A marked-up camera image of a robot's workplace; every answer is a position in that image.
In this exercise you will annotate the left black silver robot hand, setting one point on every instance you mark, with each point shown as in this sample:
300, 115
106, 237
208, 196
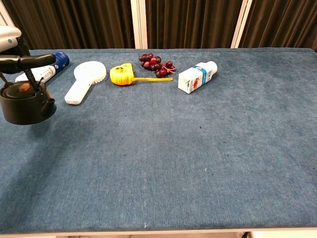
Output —
24, 60

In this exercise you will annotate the black round container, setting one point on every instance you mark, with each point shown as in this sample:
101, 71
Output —
24, 106

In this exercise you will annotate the white bottle with blue cap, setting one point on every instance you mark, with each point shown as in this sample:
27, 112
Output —
60, 60

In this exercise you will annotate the white handheld fan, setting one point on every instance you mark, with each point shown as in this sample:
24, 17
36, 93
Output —
81, 81

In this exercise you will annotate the black pleated curtain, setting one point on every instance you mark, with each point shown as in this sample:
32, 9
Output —
74, 22
190, 22
282, 22

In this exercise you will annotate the yellow tape measure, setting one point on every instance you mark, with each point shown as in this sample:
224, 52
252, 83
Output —
121, 74

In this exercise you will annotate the dark red grape bunch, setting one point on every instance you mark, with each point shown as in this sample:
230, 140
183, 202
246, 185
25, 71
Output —
153, 64

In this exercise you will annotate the white blue milk carton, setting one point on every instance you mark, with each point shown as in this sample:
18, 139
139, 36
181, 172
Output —
195, 78

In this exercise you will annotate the blue table cloth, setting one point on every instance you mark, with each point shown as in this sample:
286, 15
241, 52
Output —
173, 148

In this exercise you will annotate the white frame post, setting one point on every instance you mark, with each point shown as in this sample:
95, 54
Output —
139, 22
5, 12
241, 24

